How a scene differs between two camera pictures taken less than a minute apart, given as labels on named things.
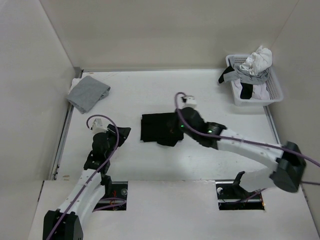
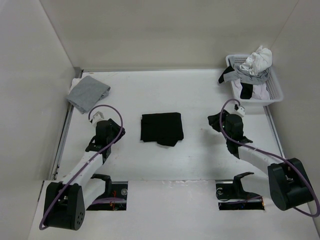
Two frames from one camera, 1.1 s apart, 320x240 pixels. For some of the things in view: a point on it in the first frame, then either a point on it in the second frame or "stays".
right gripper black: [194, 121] -> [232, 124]
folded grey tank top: [87, 92] stays
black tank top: [165, 128] stays
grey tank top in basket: [246, 77] stays
